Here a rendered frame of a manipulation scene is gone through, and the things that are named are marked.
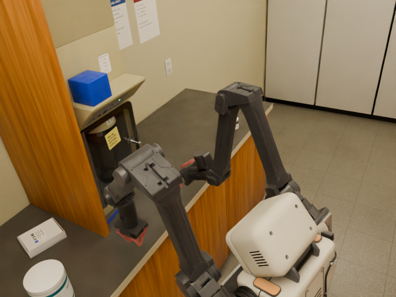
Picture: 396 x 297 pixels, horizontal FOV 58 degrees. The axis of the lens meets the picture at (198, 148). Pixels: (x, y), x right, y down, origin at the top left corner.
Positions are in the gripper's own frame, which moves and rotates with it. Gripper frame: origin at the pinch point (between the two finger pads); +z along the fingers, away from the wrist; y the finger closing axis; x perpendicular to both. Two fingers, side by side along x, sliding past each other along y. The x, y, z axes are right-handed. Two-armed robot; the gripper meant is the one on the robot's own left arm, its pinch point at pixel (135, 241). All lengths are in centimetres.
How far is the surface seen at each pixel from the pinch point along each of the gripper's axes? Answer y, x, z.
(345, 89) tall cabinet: -18, -325, 77
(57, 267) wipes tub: 17.4, 20.5, 0.8
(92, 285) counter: 12.3, 13.8, 15.7
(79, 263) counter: 24.6, 8.7, 15.7
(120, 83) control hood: 28, -37, -41
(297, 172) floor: -4, -203, 110
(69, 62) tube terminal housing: 33, -20, -55
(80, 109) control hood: 27, -14, -41
